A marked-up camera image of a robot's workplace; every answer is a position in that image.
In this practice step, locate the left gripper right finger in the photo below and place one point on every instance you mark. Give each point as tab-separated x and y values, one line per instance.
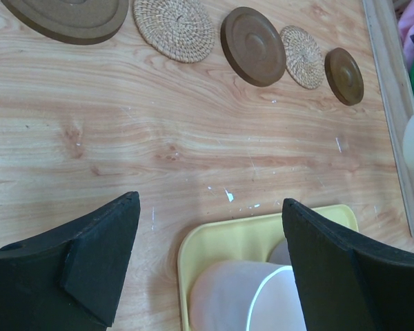
346	280

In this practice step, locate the woven rattan coaster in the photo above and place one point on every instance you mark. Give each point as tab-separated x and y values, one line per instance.
180	30
304	60

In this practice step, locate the purple plastic cup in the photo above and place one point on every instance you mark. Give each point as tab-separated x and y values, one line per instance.
280	254

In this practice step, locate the yellow plastic tray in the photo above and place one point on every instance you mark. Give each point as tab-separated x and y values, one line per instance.
247	239

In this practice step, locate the pink t-shirt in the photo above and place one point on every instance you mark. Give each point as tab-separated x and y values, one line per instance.
412	24

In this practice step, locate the dark wooden coaster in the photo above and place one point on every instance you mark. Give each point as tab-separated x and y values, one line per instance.
344	76
253	47
74	22

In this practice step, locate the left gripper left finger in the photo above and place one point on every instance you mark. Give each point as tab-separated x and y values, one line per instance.
70	277

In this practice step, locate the pink plastic cup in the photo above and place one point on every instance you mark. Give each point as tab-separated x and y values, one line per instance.
246	295

